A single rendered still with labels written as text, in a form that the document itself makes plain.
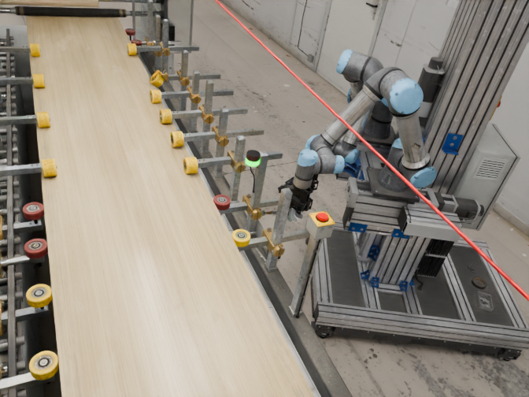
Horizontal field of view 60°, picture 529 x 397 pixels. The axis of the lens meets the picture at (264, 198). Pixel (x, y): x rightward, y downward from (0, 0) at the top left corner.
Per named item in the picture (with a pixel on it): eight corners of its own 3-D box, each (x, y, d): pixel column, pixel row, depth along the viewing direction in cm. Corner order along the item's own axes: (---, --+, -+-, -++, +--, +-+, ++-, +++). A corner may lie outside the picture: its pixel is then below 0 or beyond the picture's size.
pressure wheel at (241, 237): (233, 245, 206) (236, 225, 199) (249, 250, 205) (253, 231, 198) (226, 256, 200) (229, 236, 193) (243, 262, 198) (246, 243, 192)
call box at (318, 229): (321, 226, 170) (326, 210, 166) (330, 239, 166) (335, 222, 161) (305, 229, 168) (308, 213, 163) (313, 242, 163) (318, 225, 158)
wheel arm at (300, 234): (319, 231, 218) (321, 224, 216) (322, 236, 216) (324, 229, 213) (233, 247, 201) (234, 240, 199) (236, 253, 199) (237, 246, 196)
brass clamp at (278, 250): (271, 235, 212) (274, 227, 209) (284, 255, 202) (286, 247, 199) (260, 237, 209) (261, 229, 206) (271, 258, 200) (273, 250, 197)
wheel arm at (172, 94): (231, 93, 299) (231, 87, 297) (233, 95, 296) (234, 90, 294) (153, 97, 279) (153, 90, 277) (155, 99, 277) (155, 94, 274)
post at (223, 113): (218, 181, 269) (226, 106, 240) (220, 184, 266) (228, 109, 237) (212, 182, 267) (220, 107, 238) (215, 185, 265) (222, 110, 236)
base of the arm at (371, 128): (387, 128, 267) (392, 112, 261) (392, 140, 255) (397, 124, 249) (361, 124, 266) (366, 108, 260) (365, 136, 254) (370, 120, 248)
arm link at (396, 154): (405, 157, 221) (414, 133, 213) (418, 174, 211) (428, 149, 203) (382, 158, 218) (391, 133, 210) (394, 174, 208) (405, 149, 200)
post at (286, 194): (271, 268, 215) (289, 186, 186) (274, 274, 212) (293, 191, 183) (264, 270, 213) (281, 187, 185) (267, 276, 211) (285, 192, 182)
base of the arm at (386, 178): (405, 176, 228) (411, 158, 222) (411, 194, 216) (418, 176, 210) (375, 171, 227) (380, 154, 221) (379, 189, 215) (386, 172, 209)
